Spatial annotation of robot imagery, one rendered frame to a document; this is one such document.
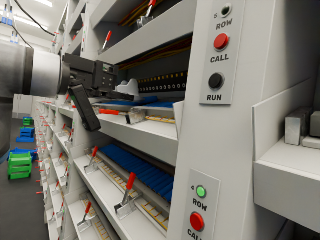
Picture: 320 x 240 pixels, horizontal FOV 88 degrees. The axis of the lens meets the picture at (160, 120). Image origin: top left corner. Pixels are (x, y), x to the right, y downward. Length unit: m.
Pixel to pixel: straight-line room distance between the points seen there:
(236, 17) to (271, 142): 0.13
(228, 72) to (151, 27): 0.20
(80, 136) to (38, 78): 0.46
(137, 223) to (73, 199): 0.53
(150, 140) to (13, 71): 0.25
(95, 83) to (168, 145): 0.23
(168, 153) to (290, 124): 0.15
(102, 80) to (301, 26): 0.35
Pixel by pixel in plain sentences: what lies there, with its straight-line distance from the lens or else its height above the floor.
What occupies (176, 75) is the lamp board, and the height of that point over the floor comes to 1.05.
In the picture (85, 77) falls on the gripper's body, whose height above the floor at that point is 0.99.
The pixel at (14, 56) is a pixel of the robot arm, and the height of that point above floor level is 1.00.
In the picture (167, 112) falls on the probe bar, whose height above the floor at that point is 0.94.
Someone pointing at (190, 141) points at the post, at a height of 0.90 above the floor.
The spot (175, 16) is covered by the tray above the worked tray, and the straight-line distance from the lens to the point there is 0.30.
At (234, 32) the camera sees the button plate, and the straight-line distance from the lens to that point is 0.21.
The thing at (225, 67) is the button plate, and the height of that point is 0.99.
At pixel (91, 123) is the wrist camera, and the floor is 0.90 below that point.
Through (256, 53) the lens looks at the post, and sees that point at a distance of 0.19.
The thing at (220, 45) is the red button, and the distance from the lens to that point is 0.20.
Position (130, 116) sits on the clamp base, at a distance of 0.35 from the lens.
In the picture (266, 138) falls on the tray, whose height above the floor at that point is 0.92.
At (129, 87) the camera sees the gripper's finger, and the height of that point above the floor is 0.99.
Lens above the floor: 0.93
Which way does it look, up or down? 1 degrees down
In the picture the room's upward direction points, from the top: 7 degrees clockwise
